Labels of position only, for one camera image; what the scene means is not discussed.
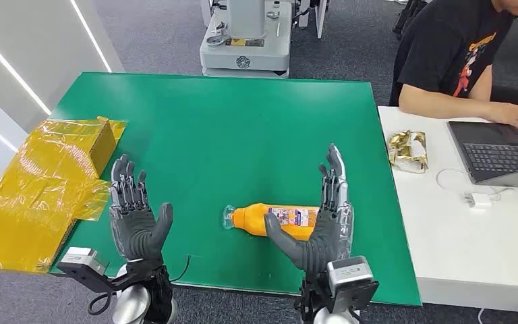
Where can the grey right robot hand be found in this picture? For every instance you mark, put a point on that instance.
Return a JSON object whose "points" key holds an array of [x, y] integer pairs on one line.
{"points": [[326, 241]]}

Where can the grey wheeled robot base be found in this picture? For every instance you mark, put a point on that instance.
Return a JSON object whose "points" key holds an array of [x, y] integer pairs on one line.
{"points": [[246, 49]]}

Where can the person's right hand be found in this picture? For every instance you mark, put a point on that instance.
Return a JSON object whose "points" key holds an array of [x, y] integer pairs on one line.
{"points": [[516, 117]]}

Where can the orange plastic bottle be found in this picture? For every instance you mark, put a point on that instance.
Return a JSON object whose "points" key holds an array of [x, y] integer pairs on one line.
{"points": [[252, 219]]}

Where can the crumpled gold foil wrapper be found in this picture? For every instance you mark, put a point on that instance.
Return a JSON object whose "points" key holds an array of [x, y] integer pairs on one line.
{"points": [[407, 150]]}

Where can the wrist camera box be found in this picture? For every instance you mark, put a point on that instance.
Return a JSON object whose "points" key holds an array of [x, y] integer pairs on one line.
{"points": [[82, 264], [350, 279]]}

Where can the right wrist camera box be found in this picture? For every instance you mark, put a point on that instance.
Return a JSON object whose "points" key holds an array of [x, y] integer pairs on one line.
{"points": [[350, 279]]}

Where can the grey laptop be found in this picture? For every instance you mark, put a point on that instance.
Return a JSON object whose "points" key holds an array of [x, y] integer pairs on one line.
{"points": [[500, 154]]}

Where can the yellow taped cardboard box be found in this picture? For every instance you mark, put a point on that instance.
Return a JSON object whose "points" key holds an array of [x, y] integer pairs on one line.
{"points": [[31, 196]]}

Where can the white furniture panel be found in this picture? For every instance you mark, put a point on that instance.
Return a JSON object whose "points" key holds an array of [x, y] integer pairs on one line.
{"points": [[320, 18]]}

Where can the person's right forearm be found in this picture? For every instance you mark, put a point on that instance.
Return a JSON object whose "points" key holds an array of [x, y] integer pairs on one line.
{"points": [[442, 105]]}

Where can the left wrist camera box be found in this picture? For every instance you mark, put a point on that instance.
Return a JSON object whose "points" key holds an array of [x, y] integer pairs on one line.
{"points": [[82, 264]]}

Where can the white power adapter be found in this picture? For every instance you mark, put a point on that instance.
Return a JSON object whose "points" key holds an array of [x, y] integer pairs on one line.
{"points": [[479, 200]]}

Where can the green table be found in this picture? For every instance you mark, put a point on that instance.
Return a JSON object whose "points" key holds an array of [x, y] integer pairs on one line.
{"points": [[241, 143]]}

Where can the black chair base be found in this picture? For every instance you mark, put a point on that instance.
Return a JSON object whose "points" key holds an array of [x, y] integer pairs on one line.
{"points": [[408, 18]]}

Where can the person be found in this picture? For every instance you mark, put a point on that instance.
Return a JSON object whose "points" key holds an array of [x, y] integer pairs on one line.
{"points": [[446, 49]]}

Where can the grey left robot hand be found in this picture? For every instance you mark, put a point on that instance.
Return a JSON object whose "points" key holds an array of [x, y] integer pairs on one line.
{"points": [[136, 228]]}

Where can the white desk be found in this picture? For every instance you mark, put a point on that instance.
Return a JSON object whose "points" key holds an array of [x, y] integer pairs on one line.
{"points": [[464, 250]]}

